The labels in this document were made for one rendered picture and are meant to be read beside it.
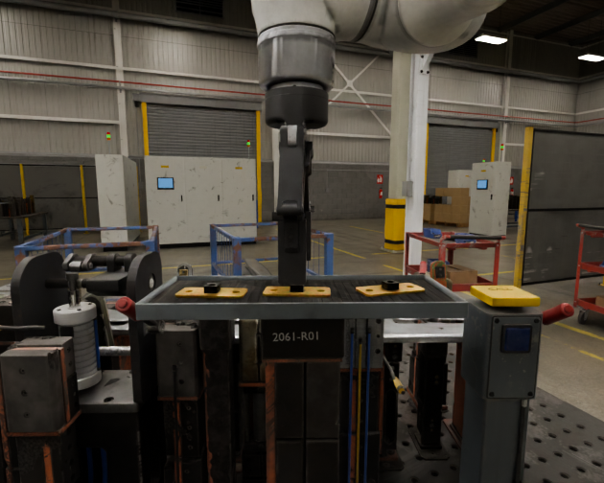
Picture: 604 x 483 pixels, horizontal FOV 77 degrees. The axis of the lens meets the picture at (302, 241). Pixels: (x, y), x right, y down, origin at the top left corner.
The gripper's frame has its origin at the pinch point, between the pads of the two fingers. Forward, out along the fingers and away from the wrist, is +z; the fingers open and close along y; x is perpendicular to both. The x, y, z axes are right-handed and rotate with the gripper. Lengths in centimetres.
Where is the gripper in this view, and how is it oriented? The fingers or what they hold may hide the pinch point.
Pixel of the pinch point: (296, 261)
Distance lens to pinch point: 47.4
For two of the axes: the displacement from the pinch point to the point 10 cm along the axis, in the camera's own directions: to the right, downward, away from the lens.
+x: -10.0, -0.1, 0.6
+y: 0.6, -1.3, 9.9
